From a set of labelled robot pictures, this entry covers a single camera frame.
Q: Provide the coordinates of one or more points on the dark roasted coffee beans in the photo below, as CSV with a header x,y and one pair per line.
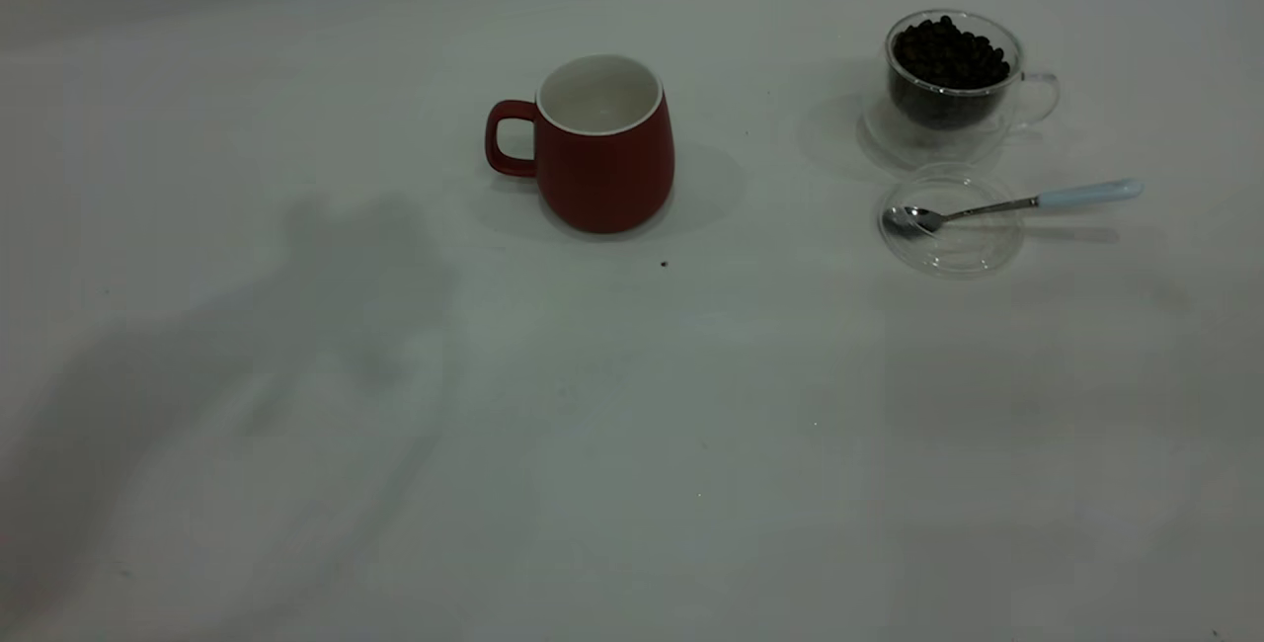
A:
x,y
948,54

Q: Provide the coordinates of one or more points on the clear glass saucer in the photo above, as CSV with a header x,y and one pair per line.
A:
x,y
884,146
973,252

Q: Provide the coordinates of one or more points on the red mug white inside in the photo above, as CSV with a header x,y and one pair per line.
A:
x,y
607,178

